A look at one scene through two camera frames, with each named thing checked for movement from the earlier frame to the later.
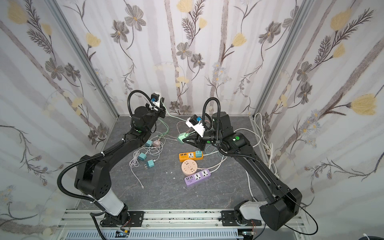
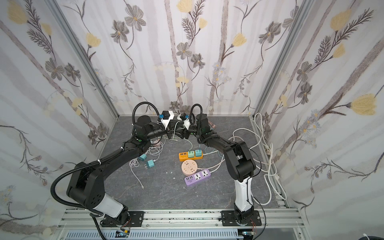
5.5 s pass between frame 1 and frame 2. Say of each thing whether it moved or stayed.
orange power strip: stayed
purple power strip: stayed
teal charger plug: stayed
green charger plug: moved
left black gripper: moved
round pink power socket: stayed
